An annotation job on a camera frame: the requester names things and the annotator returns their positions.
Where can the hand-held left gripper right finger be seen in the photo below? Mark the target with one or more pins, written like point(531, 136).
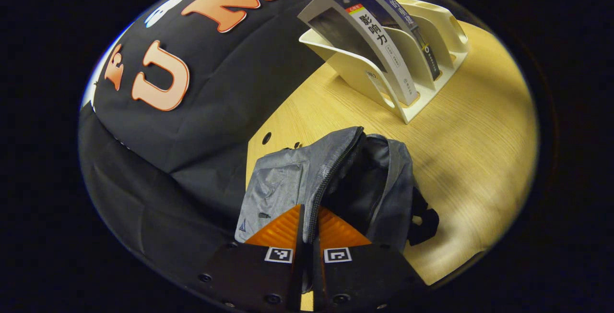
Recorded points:
point(317, 279)

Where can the grey schoolbag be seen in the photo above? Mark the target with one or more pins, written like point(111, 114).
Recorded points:
point(283, 183)

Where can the cream plastic bookshelf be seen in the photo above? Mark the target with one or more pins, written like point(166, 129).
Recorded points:
point(355, 70)

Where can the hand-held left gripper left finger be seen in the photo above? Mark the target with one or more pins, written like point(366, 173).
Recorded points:
point(298, 279)

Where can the blue cover book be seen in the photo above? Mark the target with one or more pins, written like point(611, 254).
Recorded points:
point(407, 20)

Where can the white grey cover book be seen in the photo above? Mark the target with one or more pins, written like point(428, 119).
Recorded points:
point(379, 39)

